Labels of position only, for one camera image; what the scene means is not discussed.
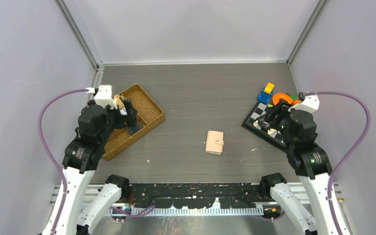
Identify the orange plastic letter toy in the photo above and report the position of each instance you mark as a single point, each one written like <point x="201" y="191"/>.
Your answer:
<point x="276" y="98"/>

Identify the black white checkerboard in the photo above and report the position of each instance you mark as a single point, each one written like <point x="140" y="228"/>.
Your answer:
<point x="258" y="113"/>

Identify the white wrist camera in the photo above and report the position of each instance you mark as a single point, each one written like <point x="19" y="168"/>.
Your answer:
<point x="103" y="96"/>
<point x="310" y="104"/>

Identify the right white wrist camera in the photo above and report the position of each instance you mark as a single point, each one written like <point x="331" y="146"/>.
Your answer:
<point x="310" y="104"/>

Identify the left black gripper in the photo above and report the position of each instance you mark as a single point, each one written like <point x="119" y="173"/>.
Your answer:
<point x="125" y="120"/>

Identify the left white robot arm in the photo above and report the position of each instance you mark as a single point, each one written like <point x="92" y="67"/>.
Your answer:
<point x="82" y="155"/>

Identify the yellow toy block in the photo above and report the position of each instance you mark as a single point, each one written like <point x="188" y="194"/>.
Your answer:
<point x="268" y="88"/>

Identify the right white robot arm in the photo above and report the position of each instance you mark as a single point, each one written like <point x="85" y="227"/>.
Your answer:
<point x="311" y="164"/>

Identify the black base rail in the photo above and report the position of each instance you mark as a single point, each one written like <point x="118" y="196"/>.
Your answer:
<point x="195" y="195"/>

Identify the blue toy block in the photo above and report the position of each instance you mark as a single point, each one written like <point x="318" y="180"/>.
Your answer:
<point x="264" y="97"/>

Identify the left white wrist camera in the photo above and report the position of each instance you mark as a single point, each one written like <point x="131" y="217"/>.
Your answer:
<point x="103" y="96"/>

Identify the gold credit card in tray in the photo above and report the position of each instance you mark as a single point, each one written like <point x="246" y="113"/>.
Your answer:
<point x="119" y="100"/>

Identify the beige card holder wallet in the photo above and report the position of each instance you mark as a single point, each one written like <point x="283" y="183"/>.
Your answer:
<point x="214" y="143"/>

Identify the woven wicker tray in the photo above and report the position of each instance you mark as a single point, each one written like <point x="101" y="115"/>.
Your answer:
<point x="149" y="116"/>

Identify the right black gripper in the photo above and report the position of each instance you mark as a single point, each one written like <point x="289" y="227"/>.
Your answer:
<point x="281" y="108"/>

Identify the green toy block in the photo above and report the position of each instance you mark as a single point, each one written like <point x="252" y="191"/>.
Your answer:
<point x="293" y="97"/>

